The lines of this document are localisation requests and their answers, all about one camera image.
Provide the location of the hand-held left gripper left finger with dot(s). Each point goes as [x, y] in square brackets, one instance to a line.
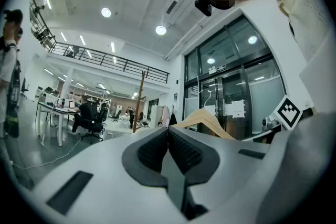
[99, 186]

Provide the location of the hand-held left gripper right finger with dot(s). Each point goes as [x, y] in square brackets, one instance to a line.
[231, 170]

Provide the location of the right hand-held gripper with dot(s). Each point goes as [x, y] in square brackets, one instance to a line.
[288, 112]

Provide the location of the wooden clothes hanger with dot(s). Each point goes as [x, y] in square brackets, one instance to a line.
[207, 118]

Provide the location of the black framed glass door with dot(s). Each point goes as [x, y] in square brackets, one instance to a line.
[236, 81]

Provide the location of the black office chair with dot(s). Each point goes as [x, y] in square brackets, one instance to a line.
[24, 86]
[97, 120]
[116, 116]

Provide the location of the black hanging bag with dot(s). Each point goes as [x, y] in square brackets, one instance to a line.
[172, 119]

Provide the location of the door sign plate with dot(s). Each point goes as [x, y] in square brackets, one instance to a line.
[218, 69]

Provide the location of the white office desk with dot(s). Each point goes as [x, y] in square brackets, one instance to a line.
[59, 112]

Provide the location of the pink hanging garment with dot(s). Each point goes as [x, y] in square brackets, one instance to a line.
[166, 115]

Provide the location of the laptop screen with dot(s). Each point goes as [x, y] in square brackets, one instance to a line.
[71, 104]

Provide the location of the brown wooden coat rack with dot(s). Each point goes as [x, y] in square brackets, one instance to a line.
[139, 102]

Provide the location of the person's cream knit sweater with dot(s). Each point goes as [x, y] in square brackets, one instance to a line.
[302, 21]

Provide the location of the black mezzanine railing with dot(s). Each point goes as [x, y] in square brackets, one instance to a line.
[113, 60]

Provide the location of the long tube light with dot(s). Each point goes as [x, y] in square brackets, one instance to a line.
[63, 37]
[82, 40]
[48, 1]
[113, 47]

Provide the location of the round ceiling light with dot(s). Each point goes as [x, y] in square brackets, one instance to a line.
[106, 12]
[160, 30]

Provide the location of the ceiling air vent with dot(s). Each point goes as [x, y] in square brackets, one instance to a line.
[172, 7]

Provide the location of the blue wall poster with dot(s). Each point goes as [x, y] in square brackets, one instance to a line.
[175, 98]

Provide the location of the black head camera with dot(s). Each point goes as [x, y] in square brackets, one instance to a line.
[203, 5]

